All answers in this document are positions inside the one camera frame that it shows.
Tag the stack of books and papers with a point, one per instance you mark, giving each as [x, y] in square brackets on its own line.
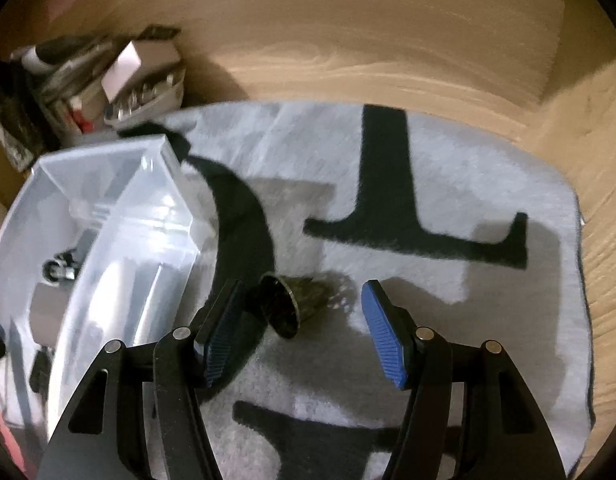
[63, 90]

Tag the dark bottle with elephant label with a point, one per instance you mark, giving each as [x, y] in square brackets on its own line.
[13, 125]

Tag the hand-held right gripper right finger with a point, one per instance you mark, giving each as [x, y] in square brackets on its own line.
[383, 332]

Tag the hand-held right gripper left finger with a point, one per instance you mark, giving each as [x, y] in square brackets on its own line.
[220, 342]

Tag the black clip device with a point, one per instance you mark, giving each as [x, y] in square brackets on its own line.
[62, 269]

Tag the grey mat with black print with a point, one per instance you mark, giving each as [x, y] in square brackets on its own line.
[413, 170]

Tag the dark metallic cone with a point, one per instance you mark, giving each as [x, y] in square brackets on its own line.
[303, 300]

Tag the white card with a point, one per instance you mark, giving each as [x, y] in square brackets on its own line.
[138, 62]

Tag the clear plastic storage box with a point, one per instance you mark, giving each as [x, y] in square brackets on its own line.
[133, 240]

